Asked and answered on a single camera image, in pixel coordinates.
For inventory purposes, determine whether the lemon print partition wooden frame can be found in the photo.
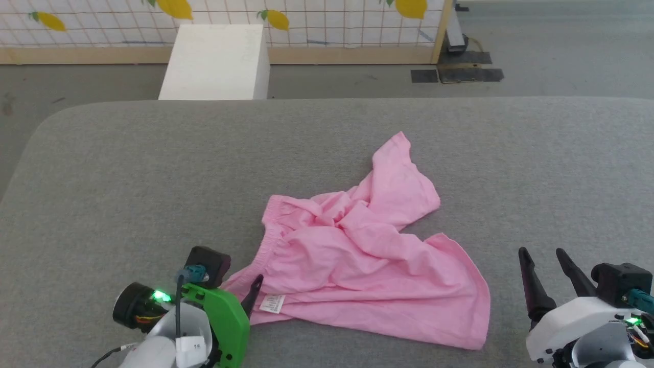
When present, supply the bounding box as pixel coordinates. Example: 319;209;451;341
0;0;454;65

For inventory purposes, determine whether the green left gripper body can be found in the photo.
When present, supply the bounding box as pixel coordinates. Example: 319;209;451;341
181;283;251;368

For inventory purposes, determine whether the white box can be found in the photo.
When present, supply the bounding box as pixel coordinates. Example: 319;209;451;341
158;24;270;101

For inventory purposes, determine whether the pink garment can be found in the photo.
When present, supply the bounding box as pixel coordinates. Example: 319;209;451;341
221;131;491;351

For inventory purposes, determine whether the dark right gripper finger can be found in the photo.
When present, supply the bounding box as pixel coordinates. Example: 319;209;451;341
555;248;599;298
518;247;557;329

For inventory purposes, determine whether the grey stand foot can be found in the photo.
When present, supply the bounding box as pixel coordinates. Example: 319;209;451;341
445;4;470;55

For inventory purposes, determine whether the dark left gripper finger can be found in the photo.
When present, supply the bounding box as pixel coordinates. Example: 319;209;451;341
240;274;264;318

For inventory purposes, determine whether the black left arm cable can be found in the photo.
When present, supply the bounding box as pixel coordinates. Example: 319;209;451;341
175;270;189;340

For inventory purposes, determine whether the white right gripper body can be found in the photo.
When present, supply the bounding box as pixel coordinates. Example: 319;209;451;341
525;296;632;366

